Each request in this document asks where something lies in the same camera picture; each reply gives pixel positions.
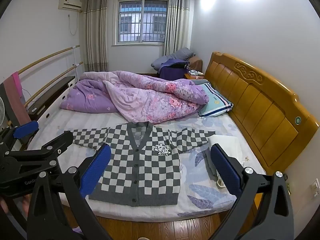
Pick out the wooden wall rail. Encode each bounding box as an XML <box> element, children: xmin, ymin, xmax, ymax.
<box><xmin>24</xmin><ymin>62</ymin><xmax>84</xmax><ymax>107</ymax></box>
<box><xmin>17</xmin><ymin>45</ymin><xmax>80</xmax><ymax>76</ymax></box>

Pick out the barred window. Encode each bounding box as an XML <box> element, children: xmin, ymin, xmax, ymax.
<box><xmin>114</xmin><ymin>0</ymin><xmax>168</xmax><ymax>46</ymax></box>

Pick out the white air conditioner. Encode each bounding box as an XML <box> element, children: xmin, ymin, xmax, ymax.
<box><xmin>58</xmin><ymin>0</ymin><xmax>83</xmax><ymax>13</ymax></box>

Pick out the dark purple cloth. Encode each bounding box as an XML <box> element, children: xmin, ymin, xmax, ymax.
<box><xmin>159</xmin><ymin>59</ymin><xmax>190</xmax><ymax>80</ymax></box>

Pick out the white wall socket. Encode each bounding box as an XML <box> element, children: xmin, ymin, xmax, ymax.
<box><xmin>310</xmin><ymin>181</ymin><xmax>320</xmax><ymax>198</ymax></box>

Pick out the grey beige striped curtain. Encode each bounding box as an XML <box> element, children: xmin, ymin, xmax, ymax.
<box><xmin>164</xmin><ymin>0</ymin><xmax>190</xmax><ymax>55</ymax></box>
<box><xmin>84</xmin><ymin>0</ymin><xmax>109</xmax><ymax>72</ymax></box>

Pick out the wooden headboard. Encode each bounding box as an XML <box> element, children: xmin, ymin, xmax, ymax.
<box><xmin>204</xmin><ymin>52</ymin><xmax>320</xmax><ymax>178</ymax></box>

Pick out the brown chair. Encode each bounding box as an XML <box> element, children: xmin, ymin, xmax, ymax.
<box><xmin>189</xmin><ymin>56</ymin><xmax>203</xmax><ymax>72</ymax></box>

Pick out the white standing fan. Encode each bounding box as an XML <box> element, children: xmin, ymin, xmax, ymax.
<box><xmin>0</xmin><ymin>96</ymin><xmax>11</xmax><ymax>130</ymax></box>

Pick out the grey white checkered cardigan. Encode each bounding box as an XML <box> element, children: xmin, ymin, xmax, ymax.
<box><xmin>64</xmin><ymin>121</ymin><xmax>216</xmax><ymax>207</ymax></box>

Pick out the wooden nightstand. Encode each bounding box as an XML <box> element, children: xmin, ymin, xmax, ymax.
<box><xmin>184</xmin><ymin>70</ymin><xmax>205</xmax><ymax>80</ymax></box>

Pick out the folded grey cloth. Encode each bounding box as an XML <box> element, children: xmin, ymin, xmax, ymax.
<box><xmin>204</xmin><ymin>147</ymin><xmax>222</xmax><ymax>178</ymax></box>

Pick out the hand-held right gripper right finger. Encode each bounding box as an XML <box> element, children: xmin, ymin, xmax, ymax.
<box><xmin>211</xmin><ymin>144</ymin><xmax>295</xmax><ymax>240</ymax></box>

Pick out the black bag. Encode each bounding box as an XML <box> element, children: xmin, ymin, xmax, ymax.
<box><xmin>172</xmin><ymin>61</ymin><xmax>190</xmax><ymax>70</ymax></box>

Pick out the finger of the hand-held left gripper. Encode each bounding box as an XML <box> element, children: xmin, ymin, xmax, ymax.
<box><xmin>0</xmin><ymin>120</ymin><xmax>40</xmax><ymax>145</ymax></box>
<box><xmin>37</xmin><ymin>131</ymin><xmax>74</xmax><ymax>159</ymax></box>

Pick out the bed with leaf print sheet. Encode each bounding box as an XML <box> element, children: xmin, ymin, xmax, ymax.
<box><xmin>27</xmin><ymin>105</ymin><xmax>267</xmax><ymax>223</ymax></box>

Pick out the purple floral quilt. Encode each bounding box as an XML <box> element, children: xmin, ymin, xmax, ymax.
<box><xmin>59</xmin><ymin>70</ymin><xmax>210</xmax><ymax>125</ymax></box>

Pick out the folded white cloth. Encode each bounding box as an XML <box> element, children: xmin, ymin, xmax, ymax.
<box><xmin>209</xmin><ymin>135</ymin><xmax>244</xmax><ymax>162</ymax></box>

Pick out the striped teal pillow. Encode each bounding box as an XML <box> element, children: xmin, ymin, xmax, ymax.
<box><xmin>199</xmin><ymin>83</ymin><xmax>234</xmax><ymax>118</ymax></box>

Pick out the white air conditioner cable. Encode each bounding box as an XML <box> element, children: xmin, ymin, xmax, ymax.
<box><xmin>68</xmin><ymin>14</ymin><xmax>78</xmax><ymax>36</ymax></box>

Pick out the pink hanging cloth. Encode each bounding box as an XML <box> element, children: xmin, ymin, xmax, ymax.
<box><xmin>11</xmin><ymin>71</ymin><xmax>31</xmax><ymax>126</ymax></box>

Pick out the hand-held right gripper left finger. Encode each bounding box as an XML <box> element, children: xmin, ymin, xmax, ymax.
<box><xmin>26</xmin><ymin>144</ymin><xmax>113</xmax><ymax>240</ymax></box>

